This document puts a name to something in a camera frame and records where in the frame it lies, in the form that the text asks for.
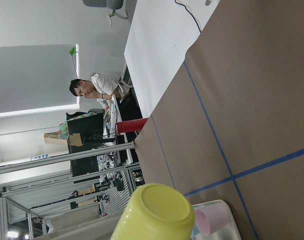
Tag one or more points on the yellow cup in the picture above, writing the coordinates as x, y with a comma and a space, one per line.
156, 212

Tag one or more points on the red cylinder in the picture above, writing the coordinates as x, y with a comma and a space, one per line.
130, 125

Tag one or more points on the blue cup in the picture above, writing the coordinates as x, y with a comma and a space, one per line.
195, 231

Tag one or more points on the cream plastic tray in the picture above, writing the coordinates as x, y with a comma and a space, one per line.
229, 232

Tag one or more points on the person in white shirt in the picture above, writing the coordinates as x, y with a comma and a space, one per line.
101, 88

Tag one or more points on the black computer monitor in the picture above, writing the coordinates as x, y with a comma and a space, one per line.
87, 133

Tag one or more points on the pink cup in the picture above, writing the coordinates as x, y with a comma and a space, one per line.
211, 217

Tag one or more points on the green handled reacher grabber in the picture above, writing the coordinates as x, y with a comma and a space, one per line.
72, 52

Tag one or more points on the aluminium frame post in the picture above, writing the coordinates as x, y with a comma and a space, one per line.
65, 157

